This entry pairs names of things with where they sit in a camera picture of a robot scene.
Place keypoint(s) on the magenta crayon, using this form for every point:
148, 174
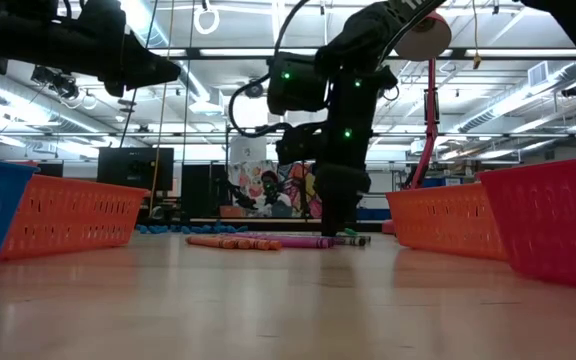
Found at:
303, 242

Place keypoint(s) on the green eraser cap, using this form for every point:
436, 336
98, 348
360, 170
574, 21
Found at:
350, 231

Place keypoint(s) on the scattered blue caps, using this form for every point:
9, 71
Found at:
278, 225

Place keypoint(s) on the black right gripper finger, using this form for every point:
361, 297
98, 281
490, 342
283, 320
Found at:
340, 215

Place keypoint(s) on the black ceiling camera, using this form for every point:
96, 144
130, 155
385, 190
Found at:
254, 90

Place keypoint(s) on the orange plastic basket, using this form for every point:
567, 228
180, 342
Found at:
68, 215
443, 220

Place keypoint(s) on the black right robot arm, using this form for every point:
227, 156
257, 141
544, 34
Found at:
358, 40

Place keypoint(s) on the person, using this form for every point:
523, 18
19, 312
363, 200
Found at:
270, 192

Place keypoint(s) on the red desk lamp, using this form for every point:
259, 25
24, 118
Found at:
428, 45

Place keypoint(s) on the black crayon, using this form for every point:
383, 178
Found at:
355, 241

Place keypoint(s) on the black cabinet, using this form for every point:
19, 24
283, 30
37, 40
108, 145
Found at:
203, 190

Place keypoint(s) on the orange crayon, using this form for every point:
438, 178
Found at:
263, 245
208, 242

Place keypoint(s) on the black monitor screen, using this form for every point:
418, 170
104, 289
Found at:
133, 170

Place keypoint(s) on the white ceiling light strip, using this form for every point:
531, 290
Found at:
248, 52

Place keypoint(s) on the red plastic basket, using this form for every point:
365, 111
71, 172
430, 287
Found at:
553, 220

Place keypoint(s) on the colourful wall mural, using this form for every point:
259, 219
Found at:
248, 180

